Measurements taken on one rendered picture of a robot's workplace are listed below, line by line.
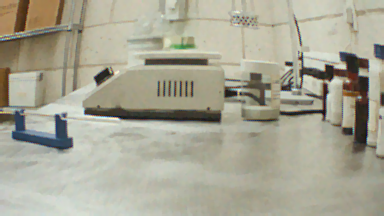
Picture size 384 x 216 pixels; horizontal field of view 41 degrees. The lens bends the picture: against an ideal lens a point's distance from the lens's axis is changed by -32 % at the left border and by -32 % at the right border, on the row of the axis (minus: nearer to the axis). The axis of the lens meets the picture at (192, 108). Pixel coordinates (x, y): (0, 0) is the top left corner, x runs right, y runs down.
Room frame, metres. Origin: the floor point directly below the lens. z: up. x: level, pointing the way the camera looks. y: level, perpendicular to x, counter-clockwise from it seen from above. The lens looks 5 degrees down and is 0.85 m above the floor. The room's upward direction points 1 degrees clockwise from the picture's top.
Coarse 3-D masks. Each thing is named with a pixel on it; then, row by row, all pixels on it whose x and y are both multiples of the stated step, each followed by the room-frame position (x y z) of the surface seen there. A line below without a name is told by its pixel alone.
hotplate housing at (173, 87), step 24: (120, 72) 0.96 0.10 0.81; (144, 72) 0.95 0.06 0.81; (168, 72) 0.95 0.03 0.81; (192, 72) 0.95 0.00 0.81; (216, 72) 0.95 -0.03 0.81; (96, 96) 0.95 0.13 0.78; (120, 96) 0.95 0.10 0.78; (144, 96) 0.95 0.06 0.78; (168, 96) 0.95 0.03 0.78; (192, 96) 0.95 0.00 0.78; (216, 96) 0.95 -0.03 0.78
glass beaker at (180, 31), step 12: (168, 12) 0.99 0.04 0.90; (180, 12) 0.99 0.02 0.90; (192, 12) 0.99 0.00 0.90; (168, 24) 0.99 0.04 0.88; (180, 24) 0.99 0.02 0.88; (192, 24) 0.99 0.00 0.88; (168, 36) 0.99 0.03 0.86; (180, 36) 0.99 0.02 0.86; (192, 36) 0.99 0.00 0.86; (168, 48) 0.99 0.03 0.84; (180, 48) 0.99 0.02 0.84; (192, 48) 0.99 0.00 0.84
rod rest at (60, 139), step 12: (24, 120) 0.69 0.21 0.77; (60, 120) 0.64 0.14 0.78; (12, 132) 0.66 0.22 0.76; (24, 132) 0.66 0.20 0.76; (36, 132) 0.67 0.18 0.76; (48, 132) 0.68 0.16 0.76; (60, 132) 0.64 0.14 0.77; (48, 144) 0.64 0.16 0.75; (60, 144) 0.63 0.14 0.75; (72, 144) 0.66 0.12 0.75
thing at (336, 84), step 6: (336, 72) 0.89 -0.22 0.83; (342, 72) 0.88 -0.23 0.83; (336, 78) 0.89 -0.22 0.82; (342, 78) 0.88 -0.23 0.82; (336, 84) 0.88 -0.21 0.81; (336, 90) 0.88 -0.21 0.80; (336, 96) 0.88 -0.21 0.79; (336, 102) 0.88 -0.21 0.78; (336, 108) 0.88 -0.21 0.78; (336, 114) 0.88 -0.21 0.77; (330, 120) 0.89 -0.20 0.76; (336, 120) 0.88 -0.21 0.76
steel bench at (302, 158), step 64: (128, 128) 0.85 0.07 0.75; (192, 128) 0.87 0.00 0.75; (256, 128) 0.87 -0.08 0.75; (320, 128) 0.85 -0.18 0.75; (0, 192) 0.37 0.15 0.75; (64, 192) 0.42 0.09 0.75; (128, 192) 0.46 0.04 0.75; (192, 192) 0.48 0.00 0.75; (256, 192) 0.47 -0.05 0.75; (320, 192) 0.44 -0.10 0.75
